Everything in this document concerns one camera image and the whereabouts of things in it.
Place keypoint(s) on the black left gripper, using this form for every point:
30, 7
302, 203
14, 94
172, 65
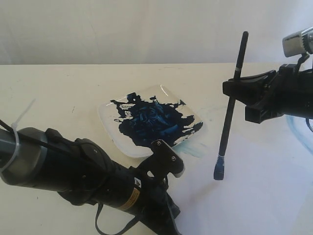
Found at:
137, 195

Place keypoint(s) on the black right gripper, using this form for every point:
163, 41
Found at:
291, 93

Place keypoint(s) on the black paintbrush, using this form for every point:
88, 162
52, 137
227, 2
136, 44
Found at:
218, 174

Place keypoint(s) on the white paper sheet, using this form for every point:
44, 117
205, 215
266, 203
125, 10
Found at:
261, 194

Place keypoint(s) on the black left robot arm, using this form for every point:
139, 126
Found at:
81, 172

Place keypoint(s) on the white square paint plate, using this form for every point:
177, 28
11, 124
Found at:
134, 121

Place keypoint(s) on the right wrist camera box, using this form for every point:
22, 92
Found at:
298, 43

